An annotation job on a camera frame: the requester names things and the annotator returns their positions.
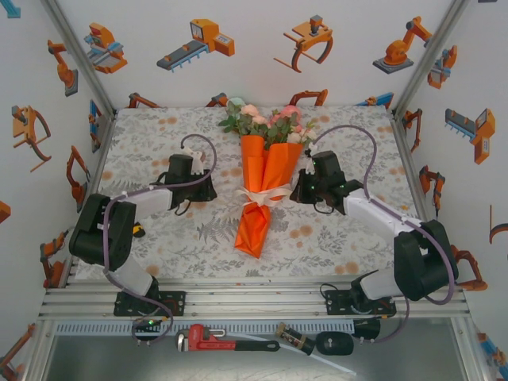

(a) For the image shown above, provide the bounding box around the cream ribbon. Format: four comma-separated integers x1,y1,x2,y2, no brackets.
233,183,294,208

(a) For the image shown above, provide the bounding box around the orange wrapping paper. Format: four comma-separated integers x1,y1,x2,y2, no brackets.
233,133,305,260

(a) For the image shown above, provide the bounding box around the peach fake flower spray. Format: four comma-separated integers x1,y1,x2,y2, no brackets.
240,102,275,138

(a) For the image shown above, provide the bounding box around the floral print tablecloth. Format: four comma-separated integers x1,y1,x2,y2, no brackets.
74,106,432,281

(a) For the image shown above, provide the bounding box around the small circuit board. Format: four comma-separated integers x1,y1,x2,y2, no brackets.
132,317,164,338

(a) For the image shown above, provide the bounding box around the red pipe wrench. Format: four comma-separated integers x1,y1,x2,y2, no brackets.
175,323,281,353

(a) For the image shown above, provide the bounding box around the brass and black cylinder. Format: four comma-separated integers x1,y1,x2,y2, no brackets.
276,321,317,356

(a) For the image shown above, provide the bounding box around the black oval plastic object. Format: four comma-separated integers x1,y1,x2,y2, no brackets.
316,331,355,357

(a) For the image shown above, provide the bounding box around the white plastic strip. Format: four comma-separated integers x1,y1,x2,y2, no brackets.
277,341,357,376

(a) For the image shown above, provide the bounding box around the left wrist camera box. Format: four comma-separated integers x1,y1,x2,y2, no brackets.
168,154,194,179

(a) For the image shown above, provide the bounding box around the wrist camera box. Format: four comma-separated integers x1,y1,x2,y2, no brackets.
168,154,194,179
313,150,342,179

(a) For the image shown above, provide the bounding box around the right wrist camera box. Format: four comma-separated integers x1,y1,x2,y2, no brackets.
313,150,342,179

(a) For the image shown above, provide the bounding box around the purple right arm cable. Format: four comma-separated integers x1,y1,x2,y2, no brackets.
309,125,457,345

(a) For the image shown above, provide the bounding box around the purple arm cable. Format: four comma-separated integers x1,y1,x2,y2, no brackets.
102,133,218,348
309,125,457,345

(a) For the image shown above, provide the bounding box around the aluminium side rail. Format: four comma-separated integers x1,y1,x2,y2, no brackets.
59,109,119,289
389,107,453,287

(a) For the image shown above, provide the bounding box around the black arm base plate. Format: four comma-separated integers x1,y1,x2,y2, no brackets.
325,289,397,318
114,291,187,318

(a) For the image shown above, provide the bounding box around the aluminium rail deck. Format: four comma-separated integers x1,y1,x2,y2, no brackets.
37,277,473,323

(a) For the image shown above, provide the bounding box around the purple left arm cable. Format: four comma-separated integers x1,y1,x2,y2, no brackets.
102,133,218,348

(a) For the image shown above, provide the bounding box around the grey slotted cable duct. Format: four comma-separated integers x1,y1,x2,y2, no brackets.
53,320,356,336

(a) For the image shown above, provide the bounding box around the aluminium frame post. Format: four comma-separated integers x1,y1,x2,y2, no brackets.
391,0,473,119
21,320,56,381
450,317,491,381
39,0,119,117

